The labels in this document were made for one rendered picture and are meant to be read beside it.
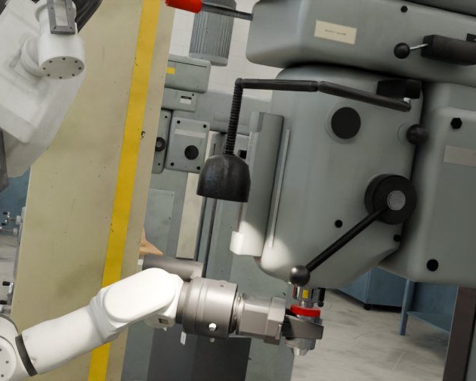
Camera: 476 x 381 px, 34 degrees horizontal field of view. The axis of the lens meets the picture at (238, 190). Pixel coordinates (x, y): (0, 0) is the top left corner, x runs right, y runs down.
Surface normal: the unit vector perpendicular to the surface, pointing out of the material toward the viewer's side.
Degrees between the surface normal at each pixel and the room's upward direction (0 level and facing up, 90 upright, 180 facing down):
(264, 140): 90
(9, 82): 59
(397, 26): 90
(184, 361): 90
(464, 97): 90
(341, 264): 118
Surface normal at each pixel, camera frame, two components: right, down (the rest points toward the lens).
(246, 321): -0.07, 0.04
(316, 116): -0.37, 0.00
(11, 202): 0.30, 0.10
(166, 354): -0.88, -0.11
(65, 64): 0.18, 0.91
